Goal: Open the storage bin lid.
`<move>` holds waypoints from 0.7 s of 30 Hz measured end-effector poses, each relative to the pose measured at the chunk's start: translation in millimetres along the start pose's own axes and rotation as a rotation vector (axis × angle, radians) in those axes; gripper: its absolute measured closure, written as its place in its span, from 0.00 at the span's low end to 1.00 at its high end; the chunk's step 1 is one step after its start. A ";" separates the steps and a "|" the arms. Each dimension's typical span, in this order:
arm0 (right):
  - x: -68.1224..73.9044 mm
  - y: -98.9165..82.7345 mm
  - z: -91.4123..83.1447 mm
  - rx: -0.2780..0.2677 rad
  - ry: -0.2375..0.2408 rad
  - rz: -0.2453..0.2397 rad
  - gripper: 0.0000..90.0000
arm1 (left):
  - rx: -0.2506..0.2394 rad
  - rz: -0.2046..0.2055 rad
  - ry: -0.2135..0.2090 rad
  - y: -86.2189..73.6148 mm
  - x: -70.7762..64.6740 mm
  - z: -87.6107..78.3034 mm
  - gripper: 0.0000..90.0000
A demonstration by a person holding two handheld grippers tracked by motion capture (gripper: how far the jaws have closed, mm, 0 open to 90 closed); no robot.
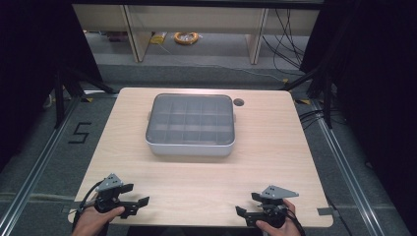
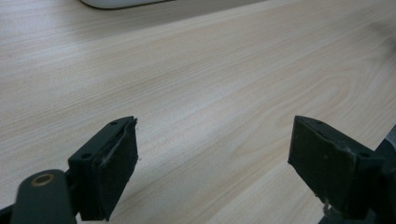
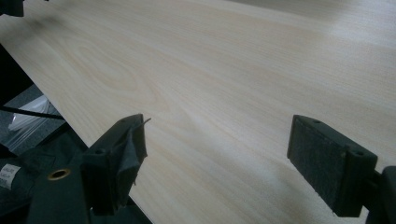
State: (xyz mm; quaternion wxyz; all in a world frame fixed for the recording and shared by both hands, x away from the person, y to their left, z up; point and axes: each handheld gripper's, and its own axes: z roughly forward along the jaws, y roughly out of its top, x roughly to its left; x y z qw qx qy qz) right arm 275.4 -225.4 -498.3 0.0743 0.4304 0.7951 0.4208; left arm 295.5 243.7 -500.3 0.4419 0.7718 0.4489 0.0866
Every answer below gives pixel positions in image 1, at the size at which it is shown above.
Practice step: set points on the person's right hand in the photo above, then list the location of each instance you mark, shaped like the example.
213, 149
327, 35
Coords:
291, 226

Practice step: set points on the black curtain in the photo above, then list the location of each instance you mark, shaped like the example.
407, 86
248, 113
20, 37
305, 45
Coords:
29, 65
377, 82

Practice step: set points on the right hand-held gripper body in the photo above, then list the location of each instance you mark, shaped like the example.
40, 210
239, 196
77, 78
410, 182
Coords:
273, 209

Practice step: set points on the white compartment box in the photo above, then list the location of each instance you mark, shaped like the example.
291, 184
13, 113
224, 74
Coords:
190, 122

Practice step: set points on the dark round table grommet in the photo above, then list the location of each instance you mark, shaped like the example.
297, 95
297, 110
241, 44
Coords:
238, 102

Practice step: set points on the aluminium floor rail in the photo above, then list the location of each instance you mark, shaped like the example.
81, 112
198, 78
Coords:
347, 170
36, 164

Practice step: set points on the person's left hand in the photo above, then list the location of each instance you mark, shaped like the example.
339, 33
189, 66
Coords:
93, 223

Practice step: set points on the beige desk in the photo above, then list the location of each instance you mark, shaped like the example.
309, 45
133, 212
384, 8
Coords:
196, 19

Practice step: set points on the grey tape strip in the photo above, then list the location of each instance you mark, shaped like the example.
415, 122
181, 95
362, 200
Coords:
325, 211

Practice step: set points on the yellow tape piece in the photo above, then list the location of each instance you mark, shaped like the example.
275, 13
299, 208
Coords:
87, 99
303, 102

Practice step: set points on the yellow bundle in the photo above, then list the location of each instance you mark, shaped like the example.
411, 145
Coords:
158, 39

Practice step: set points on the black metal stand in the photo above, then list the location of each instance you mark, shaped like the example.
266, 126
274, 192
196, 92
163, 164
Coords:
327, 98
59, 98

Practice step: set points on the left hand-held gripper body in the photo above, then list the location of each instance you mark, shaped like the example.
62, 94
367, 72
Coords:
109, 198

